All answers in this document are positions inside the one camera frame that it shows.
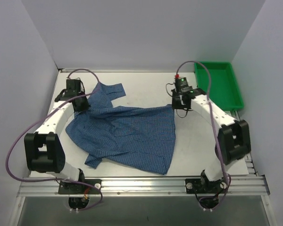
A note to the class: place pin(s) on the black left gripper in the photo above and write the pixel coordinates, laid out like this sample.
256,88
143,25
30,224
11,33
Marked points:
81,105

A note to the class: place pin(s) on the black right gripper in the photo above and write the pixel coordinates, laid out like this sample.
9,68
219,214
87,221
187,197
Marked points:
177,103

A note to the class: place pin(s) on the blue checkered long sleeve shirt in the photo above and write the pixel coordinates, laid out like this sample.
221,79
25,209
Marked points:
142,138

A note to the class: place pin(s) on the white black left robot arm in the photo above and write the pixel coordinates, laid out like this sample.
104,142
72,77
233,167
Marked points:
43,148

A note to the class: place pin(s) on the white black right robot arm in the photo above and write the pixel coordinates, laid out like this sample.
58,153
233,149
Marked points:
232,137

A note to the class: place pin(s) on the green plastic bin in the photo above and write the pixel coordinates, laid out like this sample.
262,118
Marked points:
224,92

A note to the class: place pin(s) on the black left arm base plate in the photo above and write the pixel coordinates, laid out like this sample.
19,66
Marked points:
73,188

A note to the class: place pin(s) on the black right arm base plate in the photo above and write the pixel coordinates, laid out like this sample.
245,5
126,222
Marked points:
196,186

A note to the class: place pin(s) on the aluminium front frame rail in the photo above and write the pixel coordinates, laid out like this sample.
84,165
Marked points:
148,186

